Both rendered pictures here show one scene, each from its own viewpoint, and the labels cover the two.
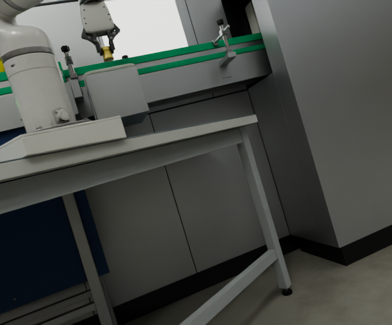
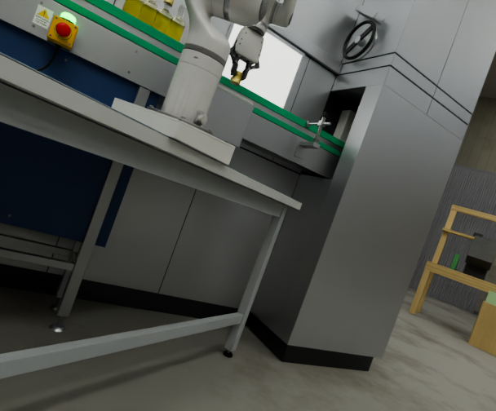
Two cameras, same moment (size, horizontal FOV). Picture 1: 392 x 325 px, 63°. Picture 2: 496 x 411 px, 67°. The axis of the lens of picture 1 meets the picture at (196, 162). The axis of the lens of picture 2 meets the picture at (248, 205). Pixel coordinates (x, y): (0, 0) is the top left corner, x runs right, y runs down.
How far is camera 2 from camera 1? 0.39 m
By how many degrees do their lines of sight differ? 13
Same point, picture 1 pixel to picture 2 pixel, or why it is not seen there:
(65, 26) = not seen: hidden behind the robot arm
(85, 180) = (180, 176)
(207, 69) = (289, 140)
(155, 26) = (271, 71)
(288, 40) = (360, 166)
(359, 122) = (362, 261)
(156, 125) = not seen: hidden behind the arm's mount
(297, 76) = (347, 196)
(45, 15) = not seen: outside the picture
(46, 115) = (192, 111)
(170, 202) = (179, 220)
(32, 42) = (221, 52)
